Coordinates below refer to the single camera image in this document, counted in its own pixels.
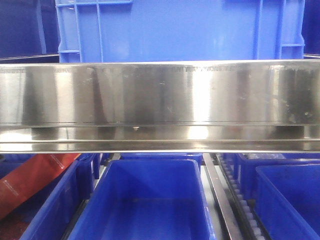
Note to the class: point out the blue rear centre bin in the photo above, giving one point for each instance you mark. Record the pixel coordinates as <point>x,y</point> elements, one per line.
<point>198,157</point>

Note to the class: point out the blue centre shelf bin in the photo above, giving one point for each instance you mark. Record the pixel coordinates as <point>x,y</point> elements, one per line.
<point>147,199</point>

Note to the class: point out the blue shelf bin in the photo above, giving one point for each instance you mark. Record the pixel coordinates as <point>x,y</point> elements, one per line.
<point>147,199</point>
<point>47,214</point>
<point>288,201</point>

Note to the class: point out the blue rear right bin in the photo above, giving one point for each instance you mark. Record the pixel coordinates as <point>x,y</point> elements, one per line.
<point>248,162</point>

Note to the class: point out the blue left shelf bin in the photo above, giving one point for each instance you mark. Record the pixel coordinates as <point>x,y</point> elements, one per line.
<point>47,214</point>

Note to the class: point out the blue right shelf bin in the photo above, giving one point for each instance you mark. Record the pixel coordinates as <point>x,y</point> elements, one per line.
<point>288,201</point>

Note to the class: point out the large blue upper crate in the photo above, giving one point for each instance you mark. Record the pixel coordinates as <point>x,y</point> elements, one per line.
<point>179,30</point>

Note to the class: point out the metal roller track divider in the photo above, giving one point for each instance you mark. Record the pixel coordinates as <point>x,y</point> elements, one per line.
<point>232,217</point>

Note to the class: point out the red flat package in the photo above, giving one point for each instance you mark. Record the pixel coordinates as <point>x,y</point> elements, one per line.
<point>29,178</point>

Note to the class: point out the dark blue upper left crate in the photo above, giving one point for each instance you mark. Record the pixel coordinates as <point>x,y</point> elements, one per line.
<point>28,28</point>

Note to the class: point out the stainless steel shelf rail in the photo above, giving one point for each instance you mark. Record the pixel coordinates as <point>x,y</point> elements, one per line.
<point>185,106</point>

